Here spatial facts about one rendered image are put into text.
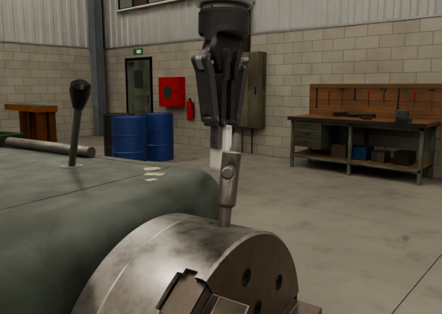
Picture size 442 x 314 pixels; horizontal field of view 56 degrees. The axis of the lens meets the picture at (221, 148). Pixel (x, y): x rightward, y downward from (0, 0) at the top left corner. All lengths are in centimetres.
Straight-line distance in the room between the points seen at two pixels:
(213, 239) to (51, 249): 17
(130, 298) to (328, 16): 755
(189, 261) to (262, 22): 823
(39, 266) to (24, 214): 7
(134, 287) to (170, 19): 1001
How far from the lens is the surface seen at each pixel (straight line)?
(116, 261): 45
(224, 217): 48
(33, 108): 897
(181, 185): 63
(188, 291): 40
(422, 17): 717
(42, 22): 1169
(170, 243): 44
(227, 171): 38
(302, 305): 59
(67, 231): 49
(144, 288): 41
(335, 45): 763
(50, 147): 92
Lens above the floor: 139
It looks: 9 degrees down
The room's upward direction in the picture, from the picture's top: straight up
